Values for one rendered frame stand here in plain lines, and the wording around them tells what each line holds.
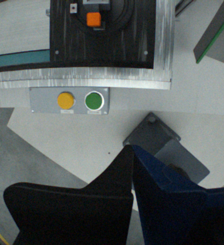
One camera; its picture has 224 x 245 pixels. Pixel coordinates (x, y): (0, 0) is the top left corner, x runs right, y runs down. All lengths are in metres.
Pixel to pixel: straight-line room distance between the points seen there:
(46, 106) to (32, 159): 1.50
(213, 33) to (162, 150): 0.24
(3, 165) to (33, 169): 0.47
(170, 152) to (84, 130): 0.30
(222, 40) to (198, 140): 0.35
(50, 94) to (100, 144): 0.24
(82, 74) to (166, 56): 0.20
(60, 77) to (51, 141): 0.26
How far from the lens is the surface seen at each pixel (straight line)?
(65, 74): 0.37
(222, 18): 0.31
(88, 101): 0.35
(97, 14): 0.25
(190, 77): 0.50
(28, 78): 0.42
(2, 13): 0.55
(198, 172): 0.37
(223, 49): 0.38
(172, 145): 0.30
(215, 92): 0.56
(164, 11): 0.40
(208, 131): 0.59
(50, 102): 0.39
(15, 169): 2.13
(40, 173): 1.95
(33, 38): 0.47
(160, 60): 0.36
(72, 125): 0.50
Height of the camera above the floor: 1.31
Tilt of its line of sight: 71 degrees down
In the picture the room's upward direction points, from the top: 174 degrees counter-clockwise
